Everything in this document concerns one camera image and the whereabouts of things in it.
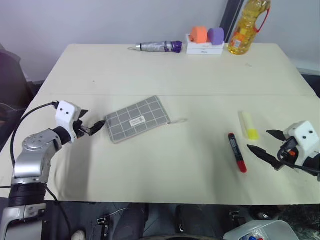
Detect white shoe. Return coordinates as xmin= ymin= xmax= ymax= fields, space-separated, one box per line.
xmin=71 ymin=229 xmax=87 ymax=240

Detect folded grey purple umbrella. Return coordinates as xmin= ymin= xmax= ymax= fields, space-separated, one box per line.
xmin=127 ymin=39 xmax=183 ymax=54

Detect dark chair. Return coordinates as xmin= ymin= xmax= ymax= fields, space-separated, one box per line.
xmin=0 ymin=42 xmax=35 ymax=127

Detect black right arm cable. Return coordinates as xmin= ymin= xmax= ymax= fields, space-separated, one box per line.
xmin=279 ymin=147 xmax=320 ymax=176

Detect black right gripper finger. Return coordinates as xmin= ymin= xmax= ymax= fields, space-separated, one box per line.
xmin=266 ymin=129 xmax=289 ymax=144
xmin=246 ymin=143 xmax=279 ymax=166

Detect orange foam block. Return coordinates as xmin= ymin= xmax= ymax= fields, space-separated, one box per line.
xmin=188 ymin=25 xmax=209 ymax=45

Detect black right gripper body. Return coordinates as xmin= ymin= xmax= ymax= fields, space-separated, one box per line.
xmin=272 ymin=137 xmax=299 ymax=172

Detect grey checked pouch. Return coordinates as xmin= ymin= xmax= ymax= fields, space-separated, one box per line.
xmin=103 ymin=95 xmax=189 ymax=145

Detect yellow cooking oil bottle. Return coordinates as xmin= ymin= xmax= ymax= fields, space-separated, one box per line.
xmin=227 ymin=0 xmax=272 ymax=57

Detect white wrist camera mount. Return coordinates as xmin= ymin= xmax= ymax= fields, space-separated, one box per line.
xmin=54 ymin=100 xmax=83 ymax=144
xmin=284 ymin=120 xmax=320 ymax=167

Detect purple foam block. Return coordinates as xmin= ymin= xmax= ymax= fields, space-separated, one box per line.
xmin=207 ymin=27 xmax=225 ymax=47

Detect yellow highlighter pen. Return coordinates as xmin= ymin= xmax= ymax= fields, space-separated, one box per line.
xmin=243 ymin=112 xmax=260 ymax=141

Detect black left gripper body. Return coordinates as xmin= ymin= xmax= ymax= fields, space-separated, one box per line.
xmin=73 ymin=118 xmax=90 ymax=140

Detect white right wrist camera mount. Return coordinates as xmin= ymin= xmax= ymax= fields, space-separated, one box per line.
xmin=284 ymin=120 xmax=320 ymax=167

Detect clear plastic storage bin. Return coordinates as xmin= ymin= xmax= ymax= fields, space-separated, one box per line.
xmin=222 ymin=219 xmax=300 ymax=240

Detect white flat cardboard box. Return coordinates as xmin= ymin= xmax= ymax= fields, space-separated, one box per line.
xmin=185 ymin=47 xmax=225 ymax=56
xmin=185 ymin=33 xmax=225 ymax=51

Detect red and black marker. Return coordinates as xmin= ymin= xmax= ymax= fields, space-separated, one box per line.
xmin=227 ymin=132 xmax=248 ymax=174

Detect dark vertical door frame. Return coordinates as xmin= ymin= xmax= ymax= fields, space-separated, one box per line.
xmin=222 ymin=0 xmax=248 ymax=44

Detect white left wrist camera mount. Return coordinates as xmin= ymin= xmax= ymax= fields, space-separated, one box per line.
xmin=54 ymin=100 xmax=83 ymax=144

